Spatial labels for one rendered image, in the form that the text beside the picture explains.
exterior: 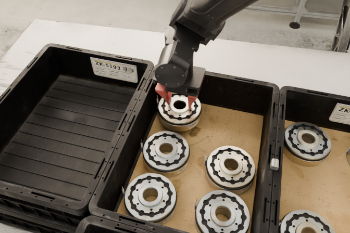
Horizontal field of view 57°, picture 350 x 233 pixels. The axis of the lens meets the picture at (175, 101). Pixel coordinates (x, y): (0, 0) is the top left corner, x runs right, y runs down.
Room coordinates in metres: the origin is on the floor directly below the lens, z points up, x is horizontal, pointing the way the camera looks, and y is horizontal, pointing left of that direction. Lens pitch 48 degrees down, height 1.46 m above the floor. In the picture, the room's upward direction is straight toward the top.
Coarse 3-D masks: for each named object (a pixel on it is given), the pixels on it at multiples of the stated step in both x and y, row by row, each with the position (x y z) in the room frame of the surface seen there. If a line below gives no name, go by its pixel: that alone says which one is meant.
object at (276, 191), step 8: (288, 88) 0.52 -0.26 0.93; (296, 88) 0.52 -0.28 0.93; (304, 88) 0.52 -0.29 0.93; (280, 96) 0.50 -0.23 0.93; (320, 96) 0.50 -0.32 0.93; (328, 96) 0.50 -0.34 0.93; (336, 96) 0.50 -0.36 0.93; (344, 96) 0.50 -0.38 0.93; (280, 104) 0.47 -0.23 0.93; (280, 112) 0.45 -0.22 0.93; (280, 120) 0.43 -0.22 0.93; (280, 128) 0.41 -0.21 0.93; (280, 136) 0.39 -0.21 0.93; (280, 144) 0.37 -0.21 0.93; (280, 160) 0.33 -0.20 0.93; (280, 168) 0.31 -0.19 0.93; (280, 176) 0.30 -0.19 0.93; (272, 184) 0.28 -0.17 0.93; (280, 184) 0.28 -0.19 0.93; (272, 192) 0.27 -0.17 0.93; (280, 192) 0.27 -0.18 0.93; (272, 200) 0.25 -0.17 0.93; (272, 208) 0.24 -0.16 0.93; (272, 216) 0.22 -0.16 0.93; (272, 224) 0.21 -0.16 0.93; (272, 232) 0.20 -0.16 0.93
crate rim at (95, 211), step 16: (240, 80) 0.55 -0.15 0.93; (256, 80) 0.55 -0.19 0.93; (144, 96) 0.50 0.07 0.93; (272, 96) 0.50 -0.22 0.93; (272, 112) 0.45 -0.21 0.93; (128, 128) 0.41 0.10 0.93; (272, 128) 0.41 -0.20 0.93; (272, 144) 0.37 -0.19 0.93; (112, 160) 0.33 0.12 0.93; (272, 176) 0.30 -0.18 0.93; (96, 192) 0.27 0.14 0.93; (96, 208) 0.24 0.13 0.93; (128, 224) 0.21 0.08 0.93
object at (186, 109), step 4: (172, 100) 0.52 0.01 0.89; (176, 100) 0.52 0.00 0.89; (180, 100) 0.53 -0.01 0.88; (184, 100) 0.52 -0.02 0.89; (172, 104) 0.51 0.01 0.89; (172, 108) 0.50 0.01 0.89; (184, 108) 0.50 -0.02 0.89; (188, 108) 0.50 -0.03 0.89; (176, 112) 0.49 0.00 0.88; (180, 112) 0.49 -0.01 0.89; (184, 112) 0.49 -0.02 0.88
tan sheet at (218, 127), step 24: (216, 120) 0.51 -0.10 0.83; (240, 120) 0.51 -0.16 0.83; (192, 144) 0.44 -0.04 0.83; (216, 144) 0.44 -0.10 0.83; (240, 144) 0.44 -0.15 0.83; (144, 168) 0.37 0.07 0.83; (192, 168) 0.37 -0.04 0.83; (192, 192) 0.32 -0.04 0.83; (192, 216) 0.26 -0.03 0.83; (216, 216) 0.26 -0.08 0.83
